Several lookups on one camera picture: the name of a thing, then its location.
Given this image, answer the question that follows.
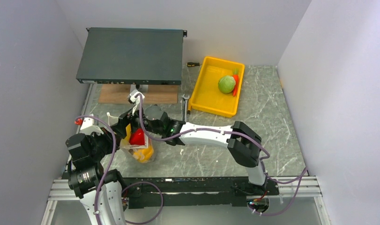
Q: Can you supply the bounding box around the dark green rack server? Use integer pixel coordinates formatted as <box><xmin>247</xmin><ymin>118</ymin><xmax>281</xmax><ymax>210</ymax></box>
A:
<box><xmin>76</xmin><ymin>27</ymin><xmax>187</xmax><ymax>86</ymax></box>

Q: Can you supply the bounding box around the yellow handled screwdriver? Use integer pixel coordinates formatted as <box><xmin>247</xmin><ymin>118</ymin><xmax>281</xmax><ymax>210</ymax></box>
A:
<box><xmin>186</xmin><ymin>105</ymin><xmax>191</xmax><ymax>122</ymax></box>

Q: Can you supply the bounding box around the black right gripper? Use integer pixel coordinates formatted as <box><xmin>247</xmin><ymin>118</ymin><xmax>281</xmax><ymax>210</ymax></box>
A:
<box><xmin>110</xmin><ymin>101</ymin><xmax>164</xmax><ymax>139</ymax></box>

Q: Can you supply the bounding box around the metal server stand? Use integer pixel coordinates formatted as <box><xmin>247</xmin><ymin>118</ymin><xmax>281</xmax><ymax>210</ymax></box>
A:
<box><xmin>130</xmin><ymin>84</ymin><xmax>149</xmax><ymax>93</ymax></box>

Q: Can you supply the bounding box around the clear spotted zip top bag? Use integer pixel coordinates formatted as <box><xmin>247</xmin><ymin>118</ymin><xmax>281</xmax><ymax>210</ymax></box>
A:
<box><xmin>106</xmin><ymin>112</ymin><xmax>155</xmax><ymax>163</ymax></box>

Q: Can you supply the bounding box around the aluminium frame rail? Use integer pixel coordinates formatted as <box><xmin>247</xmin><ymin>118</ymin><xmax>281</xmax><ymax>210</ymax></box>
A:
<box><xmin>40</xmin><ymin>176</ymin><xmax>333</xmax><ymax>225</ymax></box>

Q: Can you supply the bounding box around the yellow plastic tray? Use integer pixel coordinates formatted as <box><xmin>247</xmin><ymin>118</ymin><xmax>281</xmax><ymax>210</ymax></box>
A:
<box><xmin>188</xmin><ymin>56</ymin><xmax>245</xmax><ymax>118</ymax></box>

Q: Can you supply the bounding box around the wooden board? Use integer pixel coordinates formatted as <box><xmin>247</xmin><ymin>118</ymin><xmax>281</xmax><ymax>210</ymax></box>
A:
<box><xmin>97</xmin><ymin>83</ymin><xmax>180</xmax><ymax>105</ymax></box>

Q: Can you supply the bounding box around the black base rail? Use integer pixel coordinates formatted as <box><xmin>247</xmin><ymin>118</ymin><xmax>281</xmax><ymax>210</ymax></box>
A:
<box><xmin>122</xmin><ymin>176</ymin><xmax>279</xmax><ymax>209</ymax></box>

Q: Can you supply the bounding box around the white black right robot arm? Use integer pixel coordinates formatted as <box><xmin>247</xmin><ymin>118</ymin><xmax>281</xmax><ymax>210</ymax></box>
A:
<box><xmin>108</xmin><ymin>105</ymin><xmax>268</xmax><ymax>195</ymax></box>

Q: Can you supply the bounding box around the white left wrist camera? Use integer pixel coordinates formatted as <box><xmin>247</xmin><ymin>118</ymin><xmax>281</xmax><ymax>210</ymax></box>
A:
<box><xmin>75</xmin><ymin>114</ymin><xmax>103</xmax><ymax>135</ymax></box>

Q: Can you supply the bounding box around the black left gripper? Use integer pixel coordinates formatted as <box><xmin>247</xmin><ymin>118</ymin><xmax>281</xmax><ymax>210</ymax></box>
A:
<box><xmin>86</xmin><ymin>126</ymin><xmax>121</xmax><ymax>160</ymax></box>

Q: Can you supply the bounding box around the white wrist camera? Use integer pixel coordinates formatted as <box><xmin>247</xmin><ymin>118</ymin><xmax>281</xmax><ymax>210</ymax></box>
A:
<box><xmin>75</xmin><ymin>114</ymin><xmax>103</xmax><ymax>135</ymax></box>
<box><xmin>128</xmin><ymin>90</ymin><xmax>145</xmax><ymax>114</ymax></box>

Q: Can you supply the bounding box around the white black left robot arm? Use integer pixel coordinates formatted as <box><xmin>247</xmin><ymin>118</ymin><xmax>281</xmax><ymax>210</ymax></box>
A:
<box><xmin>66</xmin><ymin>128</ymin><xmax>126</xmax><ymax>225</ymax></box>

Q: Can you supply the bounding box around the yellow bell pepper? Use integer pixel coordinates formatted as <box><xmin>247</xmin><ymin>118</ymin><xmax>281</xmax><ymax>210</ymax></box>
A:
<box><xmin>132</xmin><ymin>145</ymin><xmax>155</xmax><ymax>163</ymax></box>

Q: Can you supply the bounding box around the silver wrench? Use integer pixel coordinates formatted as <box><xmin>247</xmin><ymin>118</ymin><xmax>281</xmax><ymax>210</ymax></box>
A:
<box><xmin>182</xmin><ymin>94</ymin><xmax>190</xmax><ymax>122</ymax></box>

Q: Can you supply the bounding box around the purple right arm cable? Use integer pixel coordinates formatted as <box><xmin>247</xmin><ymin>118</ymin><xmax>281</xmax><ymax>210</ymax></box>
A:
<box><xmin>135</xmin><ymin>93</ymin><xmax>308</xmax><ymax>217</ymax></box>

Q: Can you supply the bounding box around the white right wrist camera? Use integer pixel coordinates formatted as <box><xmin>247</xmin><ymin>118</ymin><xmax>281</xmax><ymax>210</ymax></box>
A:
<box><xmin>128</xmin><ymin>90</ymin><xmax>145</xmax><ymax>114</ymax></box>

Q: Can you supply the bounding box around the green cabbage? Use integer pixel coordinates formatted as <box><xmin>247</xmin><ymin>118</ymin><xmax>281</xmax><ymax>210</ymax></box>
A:
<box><xmin>217</xmin><ymin>75</ymin><xmax>235</xmax><ymax>94</ymax></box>

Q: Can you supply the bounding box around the orange carrot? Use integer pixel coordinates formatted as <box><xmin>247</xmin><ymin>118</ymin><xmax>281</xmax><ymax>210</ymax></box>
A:
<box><xmin>232</xmin><ymin>68</ymin><xmax>239</xmax><ymax>97</ymax></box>

